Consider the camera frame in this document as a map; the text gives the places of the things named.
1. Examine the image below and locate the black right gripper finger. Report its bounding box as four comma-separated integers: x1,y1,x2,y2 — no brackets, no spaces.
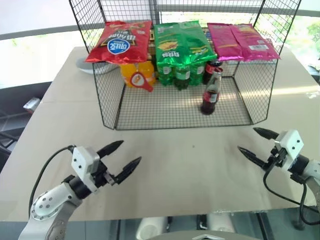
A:
252,127,280,141
237,146,268,170

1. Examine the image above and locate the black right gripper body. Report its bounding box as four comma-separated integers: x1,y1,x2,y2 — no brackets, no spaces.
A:
264,146,288,173

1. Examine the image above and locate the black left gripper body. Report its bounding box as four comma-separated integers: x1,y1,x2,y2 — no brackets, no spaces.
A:
92,159,121,190

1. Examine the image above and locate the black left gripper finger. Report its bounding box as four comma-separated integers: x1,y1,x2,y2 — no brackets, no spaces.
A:
114,156,143,186
96,140,125,160

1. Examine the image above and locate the glass cola bottle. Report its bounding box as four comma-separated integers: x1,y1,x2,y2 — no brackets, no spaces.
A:
199,67,224,116

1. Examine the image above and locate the orange soda bottle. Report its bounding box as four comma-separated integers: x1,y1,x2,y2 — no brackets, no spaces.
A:
136,61,157,87
120,63,138,88

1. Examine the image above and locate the plastic cola bottle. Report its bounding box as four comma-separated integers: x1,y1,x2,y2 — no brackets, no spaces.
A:
202,60,224,86

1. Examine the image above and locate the green soda bottle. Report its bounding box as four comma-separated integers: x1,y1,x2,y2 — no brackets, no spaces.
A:
156,65,175,87
173,66,192,91
190,63,206,87

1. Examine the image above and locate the beige table cover sheet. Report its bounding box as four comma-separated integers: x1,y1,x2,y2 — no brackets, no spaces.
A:
0,46,320,222

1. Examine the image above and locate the white cylinder under table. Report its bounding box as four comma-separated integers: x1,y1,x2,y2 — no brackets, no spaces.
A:
136,216,169,240
207,213,236,234

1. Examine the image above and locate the white bowl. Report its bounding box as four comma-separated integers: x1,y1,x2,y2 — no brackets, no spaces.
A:
75,57,114,75

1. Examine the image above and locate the grey box device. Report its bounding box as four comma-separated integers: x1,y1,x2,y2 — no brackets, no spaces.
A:
22,97,42,111

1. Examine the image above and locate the pink chips bag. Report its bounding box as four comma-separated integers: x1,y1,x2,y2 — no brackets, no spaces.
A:
229,23,281,62
206,22,245,62

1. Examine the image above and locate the grey rounded robot body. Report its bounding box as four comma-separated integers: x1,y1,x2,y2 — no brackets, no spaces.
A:
149,230,251,240

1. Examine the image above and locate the red chips bag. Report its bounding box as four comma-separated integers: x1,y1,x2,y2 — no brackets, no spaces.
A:
84,20,153,65

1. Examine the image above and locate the green chips bag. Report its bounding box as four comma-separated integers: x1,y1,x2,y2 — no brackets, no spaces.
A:
152,21,218,74

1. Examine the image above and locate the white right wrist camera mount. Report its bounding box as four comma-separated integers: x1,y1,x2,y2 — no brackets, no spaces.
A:
274,129,305,173

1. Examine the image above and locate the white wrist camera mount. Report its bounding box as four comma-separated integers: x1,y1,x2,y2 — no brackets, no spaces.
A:
71,146,100,194
274,129,305,173

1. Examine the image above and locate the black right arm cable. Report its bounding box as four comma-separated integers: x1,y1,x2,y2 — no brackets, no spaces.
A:
262,159,320,226

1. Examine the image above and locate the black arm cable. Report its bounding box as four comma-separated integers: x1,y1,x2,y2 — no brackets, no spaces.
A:
28,145,76,208
262,159,320,226

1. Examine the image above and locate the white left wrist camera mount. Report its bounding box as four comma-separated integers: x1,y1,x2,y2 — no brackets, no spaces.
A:
71,146,100,194

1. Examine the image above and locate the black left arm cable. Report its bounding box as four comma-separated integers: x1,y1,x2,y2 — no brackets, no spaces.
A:
28,145,76,208

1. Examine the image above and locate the black wire grid rack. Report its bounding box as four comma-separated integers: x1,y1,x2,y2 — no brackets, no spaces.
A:
68,0,302,131

